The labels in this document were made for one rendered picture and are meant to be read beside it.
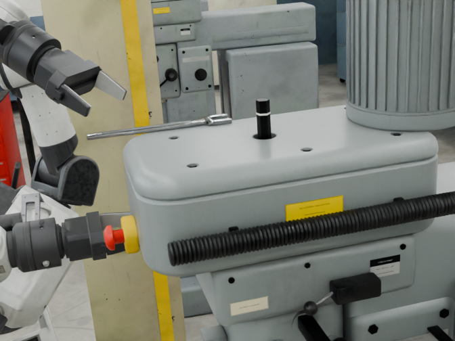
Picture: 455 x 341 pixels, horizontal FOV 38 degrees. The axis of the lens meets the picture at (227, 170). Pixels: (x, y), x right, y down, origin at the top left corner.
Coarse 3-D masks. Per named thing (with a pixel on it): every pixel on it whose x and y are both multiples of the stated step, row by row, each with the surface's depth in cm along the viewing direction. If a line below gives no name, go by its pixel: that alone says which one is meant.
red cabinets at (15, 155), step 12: (0, 96) 550; (0, 108) 532; (0, 120) 528; (12, 120) 571; (0, 132) 530; (12, 132) 567; (0, 144) 533; (12, 144) 562; (0, 156) 536; (12, 156) 557; (0, 168) 539; (12, 168) 552; (0, 180) 542; (24, 180) 595
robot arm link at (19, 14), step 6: (0, 0) 114; (6, 0) 114; (12, 0) 114; (0, 6) 114; (6, 6) 114; (12, 6) 114; (18, 6) 115; (12, 12) 115; (18, 12) 115; (24, 12) 117; (18, 18) 116; (24, 18) 119
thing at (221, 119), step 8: (192, 120) 113; (200, 120) 112; (208, 120) 112; (216, 120) 112; (224, 120) 112; (136, 128) 110; (144, 128) 110; (152, 128) 110; (160, 128) 110; (168, 128) 111; (176, 128) 111; (88, 136) 108; (96, 136) 108; (104, 136) 108; (112, 136) 109
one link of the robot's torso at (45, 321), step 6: (48, 312) 174; (42, 318) 174; (48, 318) 172; (42, 324) 176; (48, 324) 172; (42, 330) 171; (48, 330) 171; (24, 336) 168; (30, 336) 169; (36, 336) 172; (42, 336) 170; (48, 336) 171; (54, 336) 172
